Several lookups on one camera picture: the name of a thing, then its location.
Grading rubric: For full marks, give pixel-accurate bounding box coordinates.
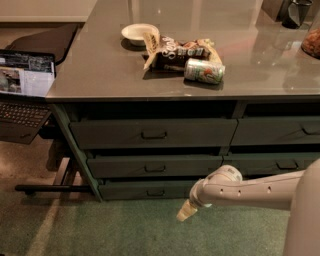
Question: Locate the black laptop stand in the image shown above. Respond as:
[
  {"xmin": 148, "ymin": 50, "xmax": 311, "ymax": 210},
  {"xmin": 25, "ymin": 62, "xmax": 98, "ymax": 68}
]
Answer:
[{"xmin": 15, "ymin": 118, "xmax": 91, "ymax": 195}]

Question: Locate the black office chair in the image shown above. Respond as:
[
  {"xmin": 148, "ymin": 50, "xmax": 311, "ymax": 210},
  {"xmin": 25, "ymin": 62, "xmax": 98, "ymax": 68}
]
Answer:
[{"xmin": 5, "ymin": 23, "xmax": 78, "ymax": 65}]

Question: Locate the glass jar with snacks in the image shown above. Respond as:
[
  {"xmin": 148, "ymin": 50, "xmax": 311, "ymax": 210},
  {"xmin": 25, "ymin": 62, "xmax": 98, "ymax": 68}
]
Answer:
[{"xmin": 301, "ymin": 20, "xmax": 320, "ymax": 59}]

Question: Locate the brown snack bag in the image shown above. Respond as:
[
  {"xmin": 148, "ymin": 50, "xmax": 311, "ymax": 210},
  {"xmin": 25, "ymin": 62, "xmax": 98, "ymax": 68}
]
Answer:
[{"xmin": 143, "ymin": 33, "xmax": 221, "ymax": 71}]

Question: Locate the green cabinet frame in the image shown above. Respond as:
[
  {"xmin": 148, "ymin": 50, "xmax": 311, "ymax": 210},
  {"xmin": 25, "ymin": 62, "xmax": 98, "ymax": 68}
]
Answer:
[{"xmin": 55, "ymin": 100, "xmax": 320, "ymax": 200}]

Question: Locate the green drawer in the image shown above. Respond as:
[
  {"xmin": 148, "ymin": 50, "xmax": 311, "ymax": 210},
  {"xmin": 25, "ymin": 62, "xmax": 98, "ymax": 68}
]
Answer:
[
  {"xmin": 70, "ymin": 118, "xmax": 237, "ymax": 149},
  {"xmin": 231, "ymin": 116, "xmax": 320, "ymax": 146},
  {"xmin": 223, "ymin": 152, "xmax": 320, "ymax": 177},
  {"xmin": 99, "ymin": 180, "xmax": 196, "ymax": 200},
  {"xmin": 87, "ymin": 155, "xmax": 222, "ymax": 178}
]

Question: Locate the white bowl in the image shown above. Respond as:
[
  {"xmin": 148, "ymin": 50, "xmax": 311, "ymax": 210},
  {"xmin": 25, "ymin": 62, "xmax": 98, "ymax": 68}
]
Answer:
[{"xmin": 121, "ymin": 23, "xmax": 160, "ymax": 47}]

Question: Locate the black laptop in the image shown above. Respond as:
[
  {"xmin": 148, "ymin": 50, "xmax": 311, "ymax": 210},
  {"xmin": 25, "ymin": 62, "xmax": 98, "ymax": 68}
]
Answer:
[{"xmin": 0, "ymin": 49, "xmax": 56, "ymax": 144}]

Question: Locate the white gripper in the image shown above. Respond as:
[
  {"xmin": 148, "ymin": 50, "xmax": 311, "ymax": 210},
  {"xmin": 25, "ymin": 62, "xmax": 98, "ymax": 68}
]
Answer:
[{"xmin": 176, "ymin": 179, "xmax": 212, "ymax": 222}]

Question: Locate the black cup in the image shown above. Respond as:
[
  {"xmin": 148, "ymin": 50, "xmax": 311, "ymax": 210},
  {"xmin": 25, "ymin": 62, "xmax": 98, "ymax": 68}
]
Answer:
[{"xmin": 282, "ymin": 0, "xmax": 313, "ymax": 29}]

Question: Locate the green soda can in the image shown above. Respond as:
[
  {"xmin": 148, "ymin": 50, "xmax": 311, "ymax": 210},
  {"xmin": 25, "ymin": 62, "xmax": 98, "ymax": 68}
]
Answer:
[{"xmin": 184, "ymin": 58, "xmax": 225, "ymax": 84}]

